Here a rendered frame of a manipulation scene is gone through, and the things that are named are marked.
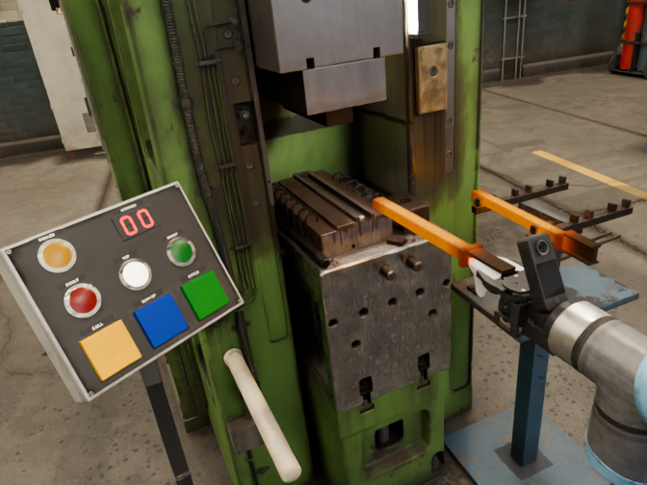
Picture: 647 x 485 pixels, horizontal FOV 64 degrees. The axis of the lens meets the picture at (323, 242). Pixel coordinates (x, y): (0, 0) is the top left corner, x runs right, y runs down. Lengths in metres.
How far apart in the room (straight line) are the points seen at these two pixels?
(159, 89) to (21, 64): 6.08
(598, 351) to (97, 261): 0.79
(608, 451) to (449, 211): 0.97
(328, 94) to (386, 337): 0.65
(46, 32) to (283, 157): 5.04
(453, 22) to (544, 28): 7.26
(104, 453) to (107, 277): 1.40
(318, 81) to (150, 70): 0.35
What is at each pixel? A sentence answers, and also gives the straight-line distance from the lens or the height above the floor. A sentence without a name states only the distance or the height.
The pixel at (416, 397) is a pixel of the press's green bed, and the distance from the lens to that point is 1.63.
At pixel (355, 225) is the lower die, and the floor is 0.98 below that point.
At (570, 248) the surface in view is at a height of 0.95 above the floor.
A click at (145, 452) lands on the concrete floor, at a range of 2.23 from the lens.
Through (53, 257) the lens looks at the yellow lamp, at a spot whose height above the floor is 1.16.
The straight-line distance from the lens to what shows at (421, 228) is 1.06.
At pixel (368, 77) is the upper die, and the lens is 1.22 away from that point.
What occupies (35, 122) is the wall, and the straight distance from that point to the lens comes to 7.35.
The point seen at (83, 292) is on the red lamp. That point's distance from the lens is 0.96.
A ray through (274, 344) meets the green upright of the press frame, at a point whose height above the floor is 0.61.
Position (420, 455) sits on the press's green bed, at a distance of 1.82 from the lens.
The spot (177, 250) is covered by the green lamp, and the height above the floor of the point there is 1.10.
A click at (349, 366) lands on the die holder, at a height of 0.62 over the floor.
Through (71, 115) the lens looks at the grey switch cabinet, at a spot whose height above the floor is 0.48.
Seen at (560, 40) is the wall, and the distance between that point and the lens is 8.96.
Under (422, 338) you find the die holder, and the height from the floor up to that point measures 0.61.
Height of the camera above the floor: 1.52
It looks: 26 degrees down
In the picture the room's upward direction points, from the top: 6 degrees counter-clockwise
